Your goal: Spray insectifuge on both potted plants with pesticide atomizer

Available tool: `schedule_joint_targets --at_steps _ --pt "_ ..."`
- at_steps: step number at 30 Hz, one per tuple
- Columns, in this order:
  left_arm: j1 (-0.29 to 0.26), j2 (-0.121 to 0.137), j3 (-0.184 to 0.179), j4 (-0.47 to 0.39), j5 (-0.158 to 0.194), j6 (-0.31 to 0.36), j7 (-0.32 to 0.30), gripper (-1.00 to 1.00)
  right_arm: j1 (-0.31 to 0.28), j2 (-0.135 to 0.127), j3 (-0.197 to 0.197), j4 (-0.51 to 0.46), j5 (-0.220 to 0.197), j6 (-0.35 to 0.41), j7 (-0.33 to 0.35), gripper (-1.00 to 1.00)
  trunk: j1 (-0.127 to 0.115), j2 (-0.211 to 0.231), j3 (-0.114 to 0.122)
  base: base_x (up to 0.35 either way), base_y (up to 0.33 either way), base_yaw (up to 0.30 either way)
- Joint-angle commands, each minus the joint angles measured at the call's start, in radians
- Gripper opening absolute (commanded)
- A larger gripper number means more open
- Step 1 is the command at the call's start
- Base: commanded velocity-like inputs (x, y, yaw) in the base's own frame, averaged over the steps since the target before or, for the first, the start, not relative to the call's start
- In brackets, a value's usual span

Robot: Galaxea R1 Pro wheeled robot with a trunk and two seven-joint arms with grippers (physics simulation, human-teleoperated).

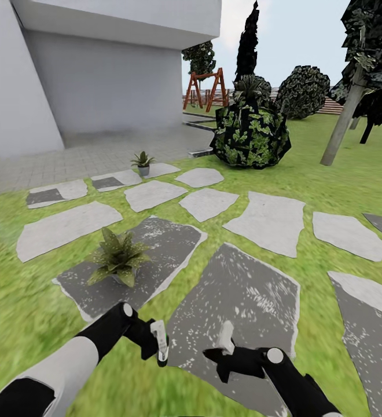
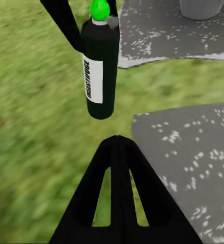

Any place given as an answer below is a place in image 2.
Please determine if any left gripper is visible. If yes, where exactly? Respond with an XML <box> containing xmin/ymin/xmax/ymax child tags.
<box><xmin>40</xmin><ymin>0</ymin><xmax>118</xmax><ymax>53</ymax></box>

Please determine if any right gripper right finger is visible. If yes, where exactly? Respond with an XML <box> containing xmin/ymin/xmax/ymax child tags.
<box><xmin>118</xmin><ymin>135</ymin><xmax>204</xmax><ymax>244</ymax></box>

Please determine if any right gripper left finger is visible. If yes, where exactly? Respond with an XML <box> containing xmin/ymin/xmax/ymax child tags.
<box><xmin>48</xmin><ymin>135</ymin><xmax>126</xmax><ymax>244</ymax></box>

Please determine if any insectifuge atomizer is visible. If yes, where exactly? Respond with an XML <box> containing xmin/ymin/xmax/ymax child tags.
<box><xmin>81</xmin><ymin>0</ymin><xmax>120</xmax><ymax>119</ymax></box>

